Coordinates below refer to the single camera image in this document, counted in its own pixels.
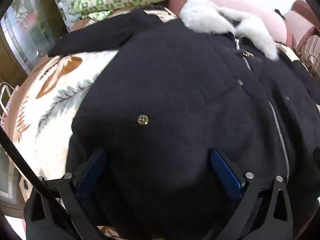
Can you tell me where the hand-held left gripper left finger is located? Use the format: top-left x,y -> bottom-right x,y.
25,148 -> 118,240

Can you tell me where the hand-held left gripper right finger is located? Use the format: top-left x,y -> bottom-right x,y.
210,148 -> 294,240

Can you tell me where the black coat with fur collar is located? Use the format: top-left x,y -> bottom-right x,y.
47,0 -> 320,240

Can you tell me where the leaf print bed sheet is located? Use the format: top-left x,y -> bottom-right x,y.
4,7 -> 310,240

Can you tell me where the beige striped cushion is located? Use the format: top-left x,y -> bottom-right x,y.
297,34 -> 320,79

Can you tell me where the glass panel door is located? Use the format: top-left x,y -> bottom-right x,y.
0,0 -> 64,77

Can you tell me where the small pink pillow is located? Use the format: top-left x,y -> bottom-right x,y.
284,0 -> 318,49

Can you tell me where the large pink quilt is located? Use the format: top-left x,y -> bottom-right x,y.
167,0 -> 293,48

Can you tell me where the black strap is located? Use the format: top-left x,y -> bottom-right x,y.
0,124 -> 64,212

